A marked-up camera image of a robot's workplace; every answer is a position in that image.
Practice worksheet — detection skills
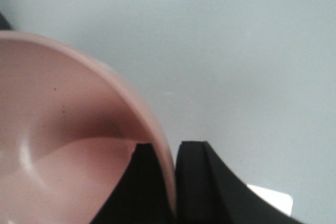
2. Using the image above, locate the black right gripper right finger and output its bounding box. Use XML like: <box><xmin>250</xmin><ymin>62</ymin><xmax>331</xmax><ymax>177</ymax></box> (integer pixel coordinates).
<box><xmin>175</xmin><ymin>141</ymin><xmax>298</xmax><ymax>223</ymax></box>

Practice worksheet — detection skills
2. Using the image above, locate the dark blue saucepan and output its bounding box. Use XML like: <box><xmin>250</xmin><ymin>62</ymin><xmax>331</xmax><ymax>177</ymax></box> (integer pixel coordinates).
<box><xmin>0</xmin><ymin>13</ymin><xmax>14</xmax><ymax>31</ymax></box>

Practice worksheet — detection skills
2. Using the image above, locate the pink bowl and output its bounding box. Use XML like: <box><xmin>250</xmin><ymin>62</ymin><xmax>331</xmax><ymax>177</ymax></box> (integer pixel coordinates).
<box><xmin>1</xmin><ymin>31</ymin><xmax>176</xmax><ymax>223</ymax></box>

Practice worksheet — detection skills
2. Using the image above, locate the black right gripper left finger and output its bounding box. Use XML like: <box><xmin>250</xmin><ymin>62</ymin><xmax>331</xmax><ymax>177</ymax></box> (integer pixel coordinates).
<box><xmin>91</xmin><ymin>143</ymin><xmax>175</xmax><ymax>223</ymax></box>

